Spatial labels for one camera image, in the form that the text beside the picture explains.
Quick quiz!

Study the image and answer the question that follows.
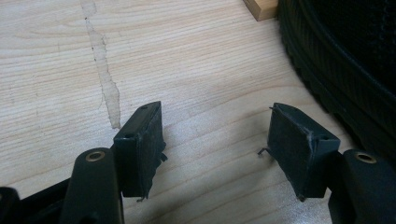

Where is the wooden shoe rack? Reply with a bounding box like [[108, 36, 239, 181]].
[[242, 0, 279, 22]]

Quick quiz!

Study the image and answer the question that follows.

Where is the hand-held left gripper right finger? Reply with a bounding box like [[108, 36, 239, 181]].
[[257, 102, 342, 203]]

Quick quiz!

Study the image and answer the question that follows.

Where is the black leather shoe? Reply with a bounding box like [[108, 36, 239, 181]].
[[277, 0, 396, 162]]

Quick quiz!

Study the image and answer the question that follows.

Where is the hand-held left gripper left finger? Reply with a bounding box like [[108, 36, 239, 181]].
[[112, 101, 168, 203]]

